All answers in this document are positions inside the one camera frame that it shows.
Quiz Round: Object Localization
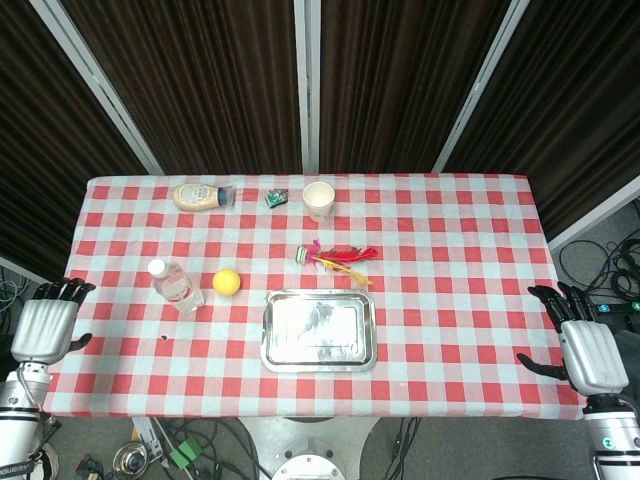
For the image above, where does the black power strip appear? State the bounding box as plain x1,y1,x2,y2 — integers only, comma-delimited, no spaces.
589,299,640,317

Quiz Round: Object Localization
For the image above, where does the beige sauce bottle blue cap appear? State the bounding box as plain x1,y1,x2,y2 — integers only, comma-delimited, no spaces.
172,182,238,213

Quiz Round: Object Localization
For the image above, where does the white partition post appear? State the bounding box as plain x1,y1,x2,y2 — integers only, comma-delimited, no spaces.
292,0,322,176
431,0,532,174
27,0,166,176

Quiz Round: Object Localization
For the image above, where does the white floral paper cup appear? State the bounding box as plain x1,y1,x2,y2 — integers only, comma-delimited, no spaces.
302,181,335,223

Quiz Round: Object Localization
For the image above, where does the stainless steel rectangular tray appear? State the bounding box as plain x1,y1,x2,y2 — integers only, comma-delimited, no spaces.
259,289,379,373

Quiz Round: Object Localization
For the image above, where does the black cable bundle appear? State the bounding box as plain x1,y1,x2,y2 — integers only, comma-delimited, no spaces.
556,197,640,304

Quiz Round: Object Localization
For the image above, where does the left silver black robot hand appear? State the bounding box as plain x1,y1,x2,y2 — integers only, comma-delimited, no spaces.
9,278,97,365

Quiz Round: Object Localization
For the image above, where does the transparent plastic water bottle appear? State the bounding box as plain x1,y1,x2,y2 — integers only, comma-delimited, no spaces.
146,258,206,315

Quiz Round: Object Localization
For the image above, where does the round metal caster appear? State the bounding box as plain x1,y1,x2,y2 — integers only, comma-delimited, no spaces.
111,441,150,475

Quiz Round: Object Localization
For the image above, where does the yellow ball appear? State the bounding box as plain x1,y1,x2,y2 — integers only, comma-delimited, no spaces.
212,268,242,298

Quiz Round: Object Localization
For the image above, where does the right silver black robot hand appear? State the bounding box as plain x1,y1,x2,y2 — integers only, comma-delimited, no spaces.
516,282,630,396

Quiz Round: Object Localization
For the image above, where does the red feather shuttlecock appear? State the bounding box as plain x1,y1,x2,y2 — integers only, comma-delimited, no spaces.
294,239,380,287

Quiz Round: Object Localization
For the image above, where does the dark brown curtain panel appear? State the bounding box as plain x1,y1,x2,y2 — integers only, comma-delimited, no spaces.
0,0,161,274
62,0,304,176
318,0,512,175
443,0,640,242

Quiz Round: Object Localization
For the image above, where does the green plug connector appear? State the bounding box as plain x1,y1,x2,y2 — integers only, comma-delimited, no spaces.
168,438,202,470

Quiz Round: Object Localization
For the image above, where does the red white checkered tablecloth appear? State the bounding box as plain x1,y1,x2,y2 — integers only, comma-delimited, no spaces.
42,173,586,421

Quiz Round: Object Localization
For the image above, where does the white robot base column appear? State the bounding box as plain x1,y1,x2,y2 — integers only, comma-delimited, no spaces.
243,417,382,480

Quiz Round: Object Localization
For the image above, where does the white partition bottom rail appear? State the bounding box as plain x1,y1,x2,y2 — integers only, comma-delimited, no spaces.
546,185,640,252

